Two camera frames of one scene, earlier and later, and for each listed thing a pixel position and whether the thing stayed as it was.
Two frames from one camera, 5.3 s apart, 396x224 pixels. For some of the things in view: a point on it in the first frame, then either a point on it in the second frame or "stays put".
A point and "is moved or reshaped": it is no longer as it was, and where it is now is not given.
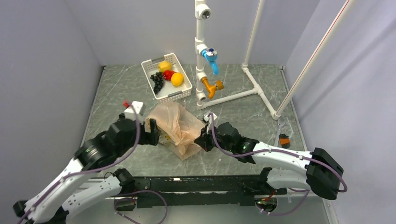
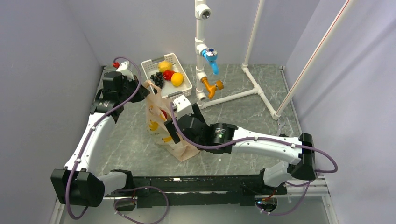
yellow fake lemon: x=164 y=65 stays put
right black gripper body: x=208 y=143 to x=197 y=113
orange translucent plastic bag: x=178 y=129 is moved or reshaped
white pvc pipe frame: x=203 y=12 stays put
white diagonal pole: x=315 y=59 stays put
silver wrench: x=280 y=122 stays put
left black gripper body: x=147 y=137 to x=130 y=87
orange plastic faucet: x=219 y=85 stays put
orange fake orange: x=177 y=79 stays put
